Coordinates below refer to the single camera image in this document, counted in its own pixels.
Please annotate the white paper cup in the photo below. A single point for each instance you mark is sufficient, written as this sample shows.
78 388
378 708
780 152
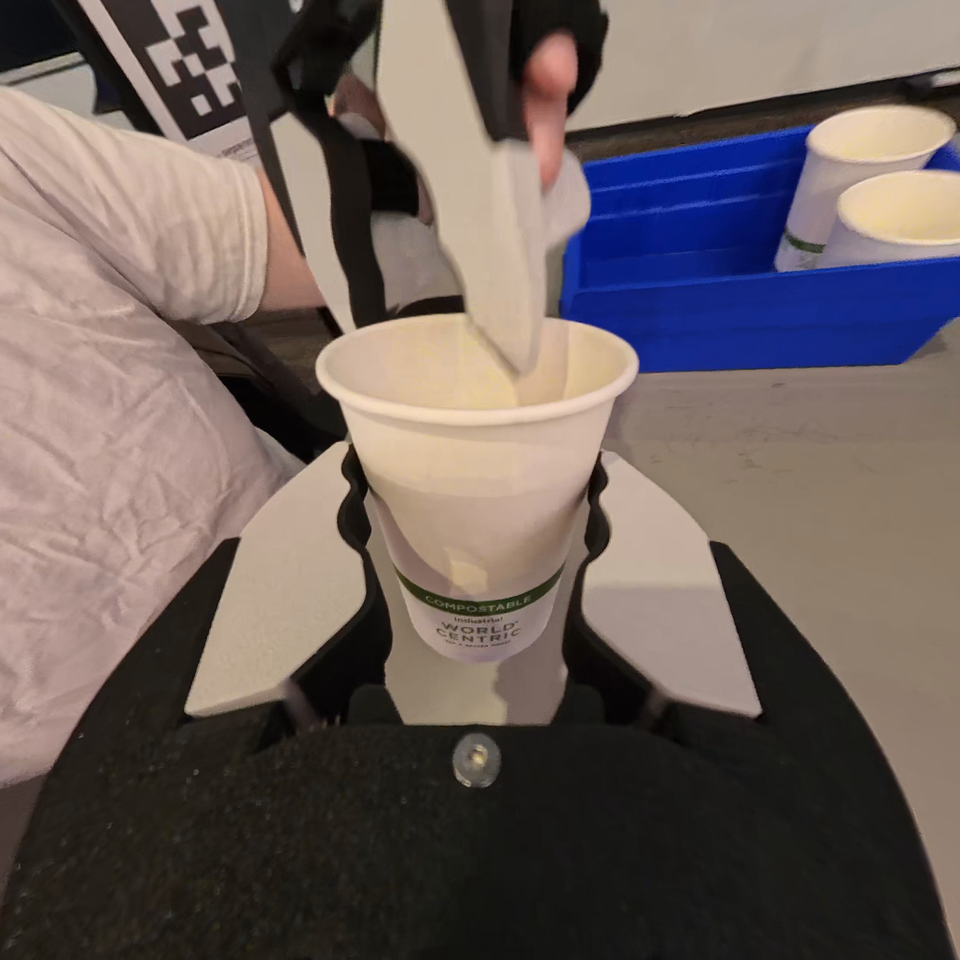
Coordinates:
480 495
855 165
900 218

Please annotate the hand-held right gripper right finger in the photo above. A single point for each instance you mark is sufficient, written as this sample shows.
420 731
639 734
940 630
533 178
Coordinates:
668 615

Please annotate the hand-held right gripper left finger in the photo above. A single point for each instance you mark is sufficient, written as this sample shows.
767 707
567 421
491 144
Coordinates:
278 615

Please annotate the black white marker board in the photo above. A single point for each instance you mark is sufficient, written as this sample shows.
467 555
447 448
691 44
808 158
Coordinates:
195 60

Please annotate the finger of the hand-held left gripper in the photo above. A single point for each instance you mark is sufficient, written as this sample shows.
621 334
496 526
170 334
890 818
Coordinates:
480 225
308 225

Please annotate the blue plastic bin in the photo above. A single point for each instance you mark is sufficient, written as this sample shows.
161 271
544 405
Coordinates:
720 285

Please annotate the person's left forearm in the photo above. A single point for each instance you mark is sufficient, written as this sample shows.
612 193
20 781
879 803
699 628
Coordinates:
285 255

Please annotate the black chair armrest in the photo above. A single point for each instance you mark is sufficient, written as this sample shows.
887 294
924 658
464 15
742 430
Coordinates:
285 390

